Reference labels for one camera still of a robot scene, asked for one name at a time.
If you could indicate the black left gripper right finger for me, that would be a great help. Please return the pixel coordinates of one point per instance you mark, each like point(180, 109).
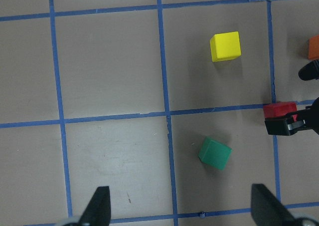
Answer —
point(267, 210)

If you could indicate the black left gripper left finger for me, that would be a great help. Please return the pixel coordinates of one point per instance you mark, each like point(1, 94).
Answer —
point(98, 210)

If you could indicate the yellow wooden block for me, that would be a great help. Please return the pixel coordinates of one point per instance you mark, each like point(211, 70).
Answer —
point(225, 46)

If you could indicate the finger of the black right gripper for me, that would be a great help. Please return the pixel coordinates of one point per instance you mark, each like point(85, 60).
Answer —
point(286, 125)

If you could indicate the orange wooden block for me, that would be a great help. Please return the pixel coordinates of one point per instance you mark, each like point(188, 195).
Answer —
point(313, 48)

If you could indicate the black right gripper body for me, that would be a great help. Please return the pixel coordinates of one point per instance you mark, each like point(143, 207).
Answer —
point(311, 72)

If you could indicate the green wooden block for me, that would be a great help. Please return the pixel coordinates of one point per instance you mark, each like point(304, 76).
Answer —
point(214, 153)

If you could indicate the red wooden block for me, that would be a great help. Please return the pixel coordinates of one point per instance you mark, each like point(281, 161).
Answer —
point(278, 109)

